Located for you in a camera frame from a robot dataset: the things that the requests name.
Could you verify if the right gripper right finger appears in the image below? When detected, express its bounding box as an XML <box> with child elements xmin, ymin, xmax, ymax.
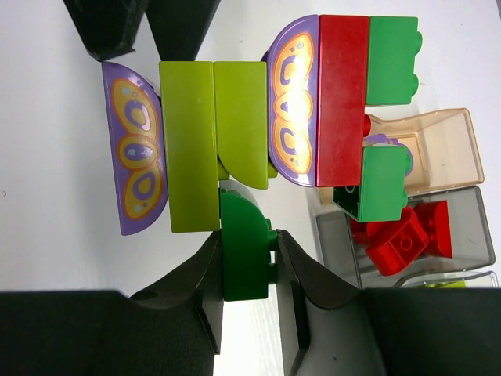
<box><xmin>276</xmin><ymin>230</ymin><xmax>500</xmax><ymax>375</ymax></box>

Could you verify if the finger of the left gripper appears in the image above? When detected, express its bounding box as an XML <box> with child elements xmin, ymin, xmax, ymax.
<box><xmin>63</xmin><ymin>0</ymin><xmax>147</xmax><ymax>61</ymax></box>
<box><xmin>146</xmin><ymin>0</ymin><xmax>220</xmax><ymax>61</ymax></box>

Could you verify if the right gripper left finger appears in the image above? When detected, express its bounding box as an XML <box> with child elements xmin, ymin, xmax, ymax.
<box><xmin>1</xmin><ymin>232</ymin><xmax>223</xmax><ymax>375</ymax></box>

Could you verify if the red flower lego brick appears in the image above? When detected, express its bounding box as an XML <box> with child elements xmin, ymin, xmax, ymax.
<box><xmin>350</xmin><ymin>201</ymin><xmax>453</xmax><ymax>277</ymax></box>

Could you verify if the lime purple lego stack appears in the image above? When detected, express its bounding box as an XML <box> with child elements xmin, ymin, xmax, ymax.
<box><xmin>101</xmin><ymin>15</ymin><xmax>423</xmax><ymax>236</ymax></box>

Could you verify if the green curved lego brick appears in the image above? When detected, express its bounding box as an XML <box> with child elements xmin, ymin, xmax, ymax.
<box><xmin>219</xmin><ymin>180</ymin><xmax>278</xmax><ymax>302</ymax></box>

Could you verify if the lime square lego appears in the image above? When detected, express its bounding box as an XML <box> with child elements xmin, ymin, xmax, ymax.
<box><xmin>422</xmin><ymin>280</ymin><xmax>467</xmax><ymax>288</ymax></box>

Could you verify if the purple flower lego stack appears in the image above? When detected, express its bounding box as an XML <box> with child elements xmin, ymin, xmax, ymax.
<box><xmin>364</xmin><ymin>133</ymin><xmax>414</xmax><ymax>177</ymax></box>

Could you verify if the dark grey transparent container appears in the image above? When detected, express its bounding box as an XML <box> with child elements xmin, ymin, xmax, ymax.
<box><xmin>315</xmin><ymin>186</ymin><xmax>496</xmax><ymax>291</ymax></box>

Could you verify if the clear transparent container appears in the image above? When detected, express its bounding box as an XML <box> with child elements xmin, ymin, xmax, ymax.
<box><xmin>398</xmin><ymin>271</ymin><xmax>499</xmax><ymax>288</ymax></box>

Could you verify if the orange transparent container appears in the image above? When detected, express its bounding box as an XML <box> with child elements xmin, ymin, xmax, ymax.
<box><xmin>317</xmin><ymin>109</ymin><xmax>484</xmax><ymax>222</ymax></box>

